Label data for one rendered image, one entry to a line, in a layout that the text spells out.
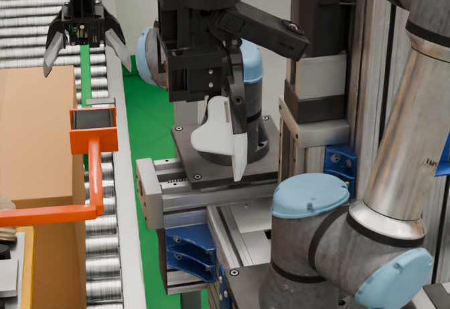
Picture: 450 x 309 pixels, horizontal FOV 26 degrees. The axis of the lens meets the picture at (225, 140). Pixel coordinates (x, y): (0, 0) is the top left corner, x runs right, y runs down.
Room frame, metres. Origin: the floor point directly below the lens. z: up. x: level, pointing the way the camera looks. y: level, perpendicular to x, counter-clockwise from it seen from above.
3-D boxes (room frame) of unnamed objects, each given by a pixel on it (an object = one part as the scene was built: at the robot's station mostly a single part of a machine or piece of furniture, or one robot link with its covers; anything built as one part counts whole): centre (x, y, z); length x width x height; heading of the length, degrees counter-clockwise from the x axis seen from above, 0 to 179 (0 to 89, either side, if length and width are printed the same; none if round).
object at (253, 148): (1.72, -0.02, 1.09); 0.15 x 0.15 x 0.10
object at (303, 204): (1.23, -0.14, 1.20); 0.13 x 0.12 x 0.14; 39
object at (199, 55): (0.94, 0.02, 1.66); 0.09 x 0.08 x 0.12; 103
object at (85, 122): (1.55, 0.24, 1.18); 0.09 x 0.08 x 0.05; 98
